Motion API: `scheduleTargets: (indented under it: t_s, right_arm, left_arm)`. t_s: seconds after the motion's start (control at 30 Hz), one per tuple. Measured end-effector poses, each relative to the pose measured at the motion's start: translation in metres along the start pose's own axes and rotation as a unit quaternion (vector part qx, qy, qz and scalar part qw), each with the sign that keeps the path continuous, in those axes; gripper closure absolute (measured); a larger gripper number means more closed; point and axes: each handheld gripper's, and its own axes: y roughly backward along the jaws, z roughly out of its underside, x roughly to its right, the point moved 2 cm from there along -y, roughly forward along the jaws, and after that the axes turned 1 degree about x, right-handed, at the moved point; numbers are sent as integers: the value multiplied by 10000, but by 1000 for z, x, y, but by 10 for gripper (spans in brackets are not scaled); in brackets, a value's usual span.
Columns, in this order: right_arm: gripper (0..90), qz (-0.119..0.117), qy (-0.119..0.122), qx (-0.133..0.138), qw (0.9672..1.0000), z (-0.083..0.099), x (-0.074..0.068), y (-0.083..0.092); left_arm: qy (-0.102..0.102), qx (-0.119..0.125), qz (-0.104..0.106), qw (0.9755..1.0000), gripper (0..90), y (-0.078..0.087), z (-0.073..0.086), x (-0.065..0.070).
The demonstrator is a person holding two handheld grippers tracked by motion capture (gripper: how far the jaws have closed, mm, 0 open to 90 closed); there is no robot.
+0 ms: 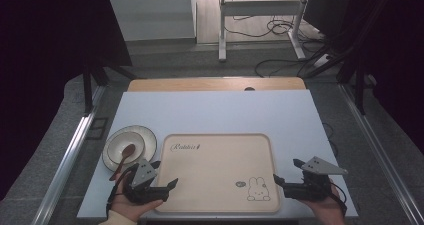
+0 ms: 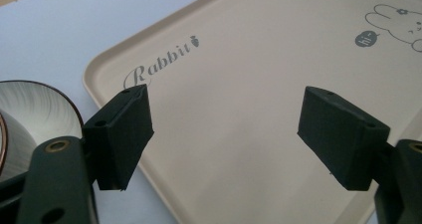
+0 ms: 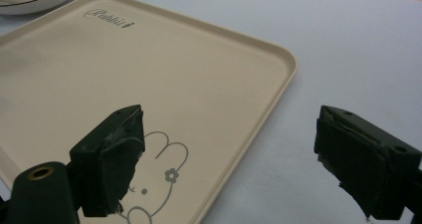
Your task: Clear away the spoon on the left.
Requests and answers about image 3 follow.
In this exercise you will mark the beige tray with rabbit print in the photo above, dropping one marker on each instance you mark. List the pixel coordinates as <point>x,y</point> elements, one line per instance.
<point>185,94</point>

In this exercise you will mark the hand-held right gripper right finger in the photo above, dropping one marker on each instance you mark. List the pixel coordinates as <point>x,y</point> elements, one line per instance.
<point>361,166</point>

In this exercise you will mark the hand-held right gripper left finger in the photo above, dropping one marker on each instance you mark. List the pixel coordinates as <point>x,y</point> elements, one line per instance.
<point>106,164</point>

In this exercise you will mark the white saucer with dark rim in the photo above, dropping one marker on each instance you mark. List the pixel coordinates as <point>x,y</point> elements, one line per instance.
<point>40,0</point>

